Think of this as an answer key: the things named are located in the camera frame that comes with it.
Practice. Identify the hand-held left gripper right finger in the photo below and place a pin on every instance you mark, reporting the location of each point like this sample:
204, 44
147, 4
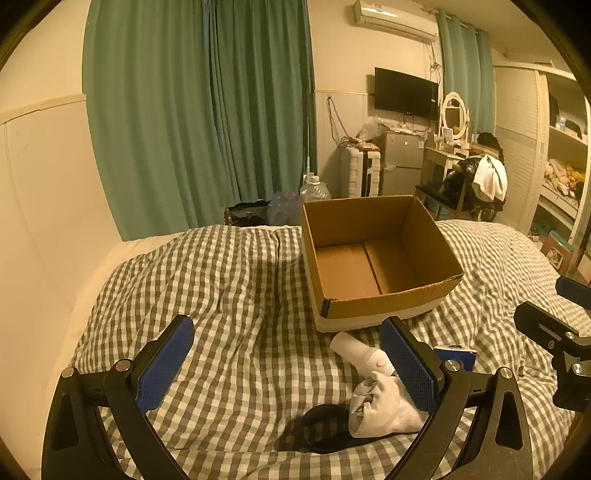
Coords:
408, 364

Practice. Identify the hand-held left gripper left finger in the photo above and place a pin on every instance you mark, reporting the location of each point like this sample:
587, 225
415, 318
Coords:
168, 364

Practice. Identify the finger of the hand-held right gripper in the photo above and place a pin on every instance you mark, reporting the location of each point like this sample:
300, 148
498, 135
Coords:
540, 321
575, 291

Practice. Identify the small blue box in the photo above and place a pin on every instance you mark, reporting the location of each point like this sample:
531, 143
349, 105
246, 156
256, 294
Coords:
457, 357

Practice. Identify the white socks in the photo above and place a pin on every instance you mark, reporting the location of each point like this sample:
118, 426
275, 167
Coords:
388, 410

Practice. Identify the white hair dryer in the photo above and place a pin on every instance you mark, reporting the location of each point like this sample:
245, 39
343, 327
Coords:
355, 348

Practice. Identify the black headband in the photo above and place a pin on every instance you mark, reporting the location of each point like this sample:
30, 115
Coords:
318, 415

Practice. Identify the brown cardboard box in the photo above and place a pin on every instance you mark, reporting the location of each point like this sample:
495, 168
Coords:
351, 272

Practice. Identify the small cardboard box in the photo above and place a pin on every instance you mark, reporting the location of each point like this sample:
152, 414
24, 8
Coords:
556, 251

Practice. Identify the grey checked blanket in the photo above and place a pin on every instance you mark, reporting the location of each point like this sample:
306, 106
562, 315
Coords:
240, 300

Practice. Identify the pile of plush toys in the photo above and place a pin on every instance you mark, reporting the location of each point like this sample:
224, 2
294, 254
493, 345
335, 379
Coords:
565, 177

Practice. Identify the white garment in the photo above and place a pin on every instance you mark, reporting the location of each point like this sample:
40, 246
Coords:
489, 177

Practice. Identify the chair with clothes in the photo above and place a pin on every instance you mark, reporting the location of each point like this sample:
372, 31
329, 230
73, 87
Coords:
464, 173

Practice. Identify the white wardrobe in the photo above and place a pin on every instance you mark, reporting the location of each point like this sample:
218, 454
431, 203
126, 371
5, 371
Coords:
519, 138

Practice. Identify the black chair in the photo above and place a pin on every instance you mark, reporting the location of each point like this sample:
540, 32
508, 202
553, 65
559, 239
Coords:
434, 194

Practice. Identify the dark storage basket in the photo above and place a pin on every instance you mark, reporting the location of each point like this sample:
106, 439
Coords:
244, 213

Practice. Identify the white dressing table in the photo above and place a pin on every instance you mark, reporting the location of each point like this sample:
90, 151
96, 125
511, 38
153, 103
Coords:
436, 159

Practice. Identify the clear plastic bag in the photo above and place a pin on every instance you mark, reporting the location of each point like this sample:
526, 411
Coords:
284, 207

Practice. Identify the clear water jug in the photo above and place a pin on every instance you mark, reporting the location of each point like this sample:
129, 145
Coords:
315, 190

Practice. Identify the white suitcase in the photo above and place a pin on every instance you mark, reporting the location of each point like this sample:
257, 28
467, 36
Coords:
358, 173

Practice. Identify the grey small fridge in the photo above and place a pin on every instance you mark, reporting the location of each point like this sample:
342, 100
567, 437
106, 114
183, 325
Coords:
401, 161

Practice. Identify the white oval mirror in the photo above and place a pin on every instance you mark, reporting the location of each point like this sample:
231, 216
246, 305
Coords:
455, 115

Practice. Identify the white pole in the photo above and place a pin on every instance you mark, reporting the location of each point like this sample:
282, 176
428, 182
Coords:
307, 152

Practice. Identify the crumpled plastic bag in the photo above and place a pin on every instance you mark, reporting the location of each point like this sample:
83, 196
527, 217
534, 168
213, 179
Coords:
371, 131

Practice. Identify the narrow green curtain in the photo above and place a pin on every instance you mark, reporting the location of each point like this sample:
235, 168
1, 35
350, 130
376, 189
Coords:
466, 69

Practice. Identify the wide green curtain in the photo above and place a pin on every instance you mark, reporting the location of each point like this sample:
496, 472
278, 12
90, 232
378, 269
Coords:
184, 115

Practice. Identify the white air conditioner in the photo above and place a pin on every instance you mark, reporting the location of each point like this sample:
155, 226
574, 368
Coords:
392, 21

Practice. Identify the black wall television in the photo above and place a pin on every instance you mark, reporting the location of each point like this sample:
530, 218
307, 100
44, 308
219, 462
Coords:
404, 94

